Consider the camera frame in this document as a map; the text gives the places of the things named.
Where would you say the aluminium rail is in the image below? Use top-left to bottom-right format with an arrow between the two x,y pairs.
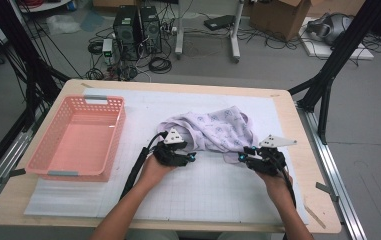
0,109 -> 34,218
296,103 -> 367,240

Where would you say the grey rounded device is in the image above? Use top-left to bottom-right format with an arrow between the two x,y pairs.
306,12 -> 354,46

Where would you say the white power supply box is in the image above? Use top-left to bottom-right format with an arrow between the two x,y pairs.
101,38 -> 114,65

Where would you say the person's right hand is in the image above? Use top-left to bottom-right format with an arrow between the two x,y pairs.
257,168 -> 293,202

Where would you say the white floor board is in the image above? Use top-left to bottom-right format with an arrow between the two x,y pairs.
298,16 -> 375,61

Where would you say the coiled black cable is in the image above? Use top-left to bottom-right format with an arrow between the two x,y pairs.
148,56 -> 173,75

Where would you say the white stand frame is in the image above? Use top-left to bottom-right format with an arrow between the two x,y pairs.
174,0 -> 246,64

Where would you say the person's left hand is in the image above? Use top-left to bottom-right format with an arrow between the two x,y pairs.
137,154 -> 176,193

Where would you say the pink plastic basket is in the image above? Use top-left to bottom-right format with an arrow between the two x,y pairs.
24,94 -> 127,183

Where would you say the black frame strut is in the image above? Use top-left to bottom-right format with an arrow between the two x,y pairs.
0,0 -> 71,131
287,0 -> 381,145

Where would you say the white grid mat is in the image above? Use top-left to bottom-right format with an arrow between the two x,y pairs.
82,87 -> 309,227

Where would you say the thin wooden stick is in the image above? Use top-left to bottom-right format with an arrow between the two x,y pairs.
303,203 -> 328,230

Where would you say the black sleeved gripper cable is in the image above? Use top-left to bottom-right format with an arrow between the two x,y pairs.
119,130 -> 170,202

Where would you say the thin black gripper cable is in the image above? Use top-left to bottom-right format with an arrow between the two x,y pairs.
270,151 -> 298,209

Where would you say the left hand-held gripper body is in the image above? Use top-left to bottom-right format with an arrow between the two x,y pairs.
152,127 -> 190,168

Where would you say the black flat device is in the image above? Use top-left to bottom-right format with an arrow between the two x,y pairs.
203,14 -> 236,32

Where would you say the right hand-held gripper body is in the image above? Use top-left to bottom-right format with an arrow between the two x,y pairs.
245,134 -> 298,177

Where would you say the grey metal bracket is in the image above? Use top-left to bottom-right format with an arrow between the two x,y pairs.
315,181 -> 340,203
0,168 -> 27,184

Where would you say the clear plastic bag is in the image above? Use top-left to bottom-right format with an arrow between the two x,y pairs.
46,13 -> 82,36

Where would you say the lilac patterned towel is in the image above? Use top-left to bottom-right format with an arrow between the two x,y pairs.
156,105 -> 260,164

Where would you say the brown cardboard box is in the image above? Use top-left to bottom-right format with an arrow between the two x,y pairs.
249,0 -> 312,42

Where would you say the black computer tower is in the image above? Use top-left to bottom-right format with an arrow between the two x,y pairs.
112,4 -> 143,62
139,5 -> 163,54

